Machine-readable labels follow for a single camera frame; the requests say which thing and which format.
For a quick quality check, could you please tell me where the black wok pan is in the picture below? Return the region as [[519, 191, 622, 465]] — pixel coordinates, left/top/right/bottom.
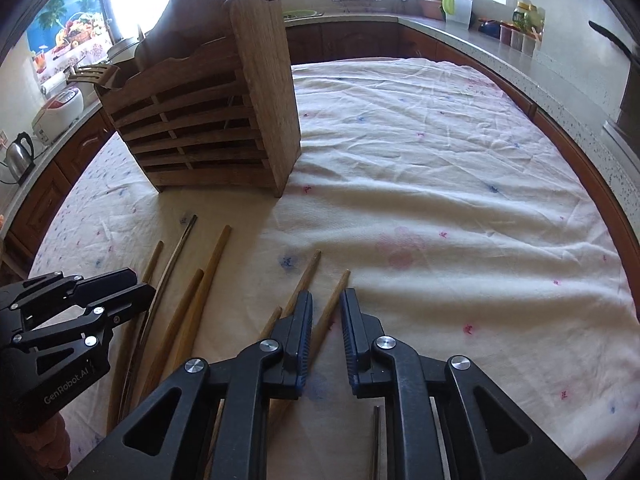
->
[[588, 21, 639, 68]]

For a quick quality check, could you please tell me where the white floral tablecloth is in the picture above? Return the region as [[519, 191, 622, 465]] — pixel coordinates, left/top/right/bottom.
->
[[32, 58, 639, 479]]

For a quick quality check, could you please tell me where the steel fork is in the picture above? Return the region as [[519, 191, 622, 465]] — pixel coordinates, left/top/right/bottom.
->
[[67, 64, 119, 89]]

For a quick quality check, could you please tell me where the left hand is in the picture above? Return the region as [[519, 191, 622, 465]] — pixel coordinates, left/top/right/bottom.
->
[[14, 413, 70, 474]]

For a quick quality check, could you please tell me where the steel electric kettle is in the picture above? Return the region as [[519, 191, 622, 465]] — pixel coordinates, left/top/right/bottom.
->
[[4, 132, 35, 185]]

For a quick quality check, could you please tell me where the wooden utensil holder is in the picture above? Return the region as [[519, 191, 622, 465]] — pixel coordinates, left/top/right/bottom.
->
[[96, 0, 302, 196]]

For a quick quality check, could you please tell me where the wooden chopstick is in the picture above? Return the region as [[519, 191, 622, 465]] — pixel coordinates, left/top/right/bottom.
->
[[268, 270, 350, 432], [140, 269, 204, 400], [204, 249, 321, 479], [106, 240, 164, 434], [168, 226, 232, 372]]

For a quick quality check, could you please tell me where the white rice cooker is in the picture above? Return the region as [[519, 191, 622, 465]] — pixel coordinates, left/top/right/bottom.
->
[[32, 86, 84, 145]]

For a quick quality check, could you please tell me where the dark steel chopstick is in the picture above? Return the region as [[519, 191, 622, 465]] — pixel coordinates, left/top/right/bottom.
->
[[117, 214, 198, 422]]

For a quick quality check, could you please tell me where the green white container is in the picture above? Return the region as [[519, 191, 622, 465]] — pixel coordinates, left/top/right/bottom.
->
[[442, 0, 473, 27]]

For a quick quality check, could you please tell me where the fruit beach poster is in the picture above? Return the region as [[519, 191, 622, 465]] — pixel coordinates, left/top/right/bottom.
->
[[27, 0, 111, 74]]

